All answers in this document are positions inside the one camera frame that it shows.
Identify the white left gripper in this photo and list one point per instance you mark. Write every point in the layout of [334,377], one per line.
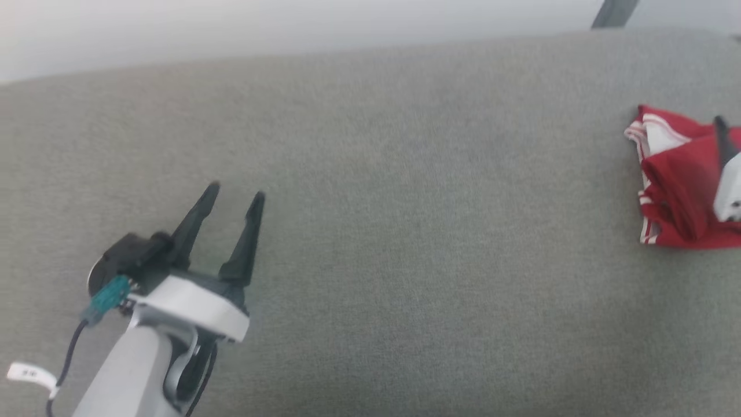
[191,307]

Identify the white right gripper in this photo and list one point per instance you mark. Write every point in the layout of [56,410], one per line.
[730,191]

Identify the red white printed shirt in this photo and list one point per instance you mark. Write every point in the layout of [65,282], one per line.
[677,174]

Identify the grey metal pole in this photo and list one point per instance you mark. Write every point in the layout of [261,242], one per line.
[615,13]

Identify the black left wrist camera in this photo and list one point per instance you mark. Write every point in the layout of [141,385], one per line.
[133,255]

